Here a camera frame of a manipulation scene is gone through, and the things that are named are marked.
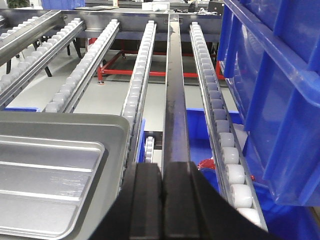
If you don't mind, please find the blue plastic bin below rack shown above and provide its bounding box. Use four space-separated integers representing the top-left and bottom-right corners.
136 107 320 240

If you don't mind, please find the large grey metal tray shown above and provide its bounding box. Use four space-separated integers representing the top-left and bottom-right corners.
0 111 130 240

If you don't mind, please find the white roller track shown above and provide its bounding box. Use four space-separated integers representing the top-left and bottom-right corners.
189 22 268 231
43 18 120 113
119 20 158 186
0 16 39 40
0 17 85 110

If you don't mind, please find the blue plastic crate on rack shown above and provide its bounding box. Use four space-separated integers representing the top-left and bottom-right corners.
218 0 320 207

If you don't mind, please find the red object in bin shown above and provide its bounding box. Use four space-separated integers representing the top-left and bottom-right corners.
197 158 216 170

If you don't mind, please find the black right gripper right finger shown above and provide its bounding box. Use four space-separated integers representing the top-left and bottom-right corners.
163 162 275 240

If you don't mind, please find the metal rack frame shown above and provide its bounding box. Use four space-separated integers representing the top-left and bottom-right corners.
0 8 222 65

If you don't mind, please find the small silver ribbed tray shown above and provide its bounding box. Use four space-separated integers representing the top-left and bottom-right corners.
0 135 108 240

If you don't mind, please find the red metal floor frame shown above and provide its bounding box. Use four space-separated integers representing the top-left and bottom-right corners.
96 37 226 86

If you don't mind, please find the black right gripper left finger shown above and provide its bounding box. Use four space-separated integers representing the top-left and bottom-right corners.
92 163 162 240

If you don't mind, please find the dark metal divider rail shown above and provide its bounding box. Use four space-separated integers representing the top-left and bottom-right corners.
161 13 190 173

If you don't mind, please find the white roller track far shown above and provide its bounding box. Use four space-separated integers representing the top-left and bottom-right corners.
0 16 39 40

